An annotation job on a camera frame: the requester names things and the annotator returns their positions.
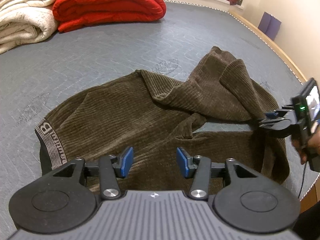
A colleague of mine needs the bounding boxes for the brown corduroy pants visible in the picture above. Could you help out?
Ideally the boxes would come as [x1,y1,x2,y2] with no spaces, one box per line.
[35,47,290,191]

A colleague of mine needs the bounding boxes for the person right hand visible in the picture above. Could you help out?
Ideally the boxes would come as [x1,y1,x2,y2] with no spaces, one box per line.
[291,127,320,165]

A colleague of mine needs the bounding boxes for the purple folded mat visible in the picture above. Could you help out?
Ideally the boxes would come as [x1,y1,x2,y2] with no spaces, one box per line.
[258,12,281,41]

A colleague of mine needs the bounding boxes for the red folded quilt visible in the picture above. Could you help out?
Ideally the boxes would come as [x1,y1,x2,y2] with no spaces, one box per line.
[53,0,167,33]

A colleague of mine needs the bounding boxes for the cream folded blanket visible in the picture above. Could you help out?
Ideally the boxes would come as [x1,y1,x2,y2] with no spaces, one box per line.
[1,0,58,54]

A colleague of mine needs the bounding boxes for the black cable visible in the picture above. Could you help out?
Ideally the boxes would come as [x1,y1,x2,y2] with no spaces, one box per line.
[298,160,308,201]

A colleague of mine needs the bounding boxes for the wooden bed frame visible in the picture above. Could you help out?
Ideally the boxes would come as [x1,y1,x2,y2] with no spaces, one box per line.
[228,10,308,84]

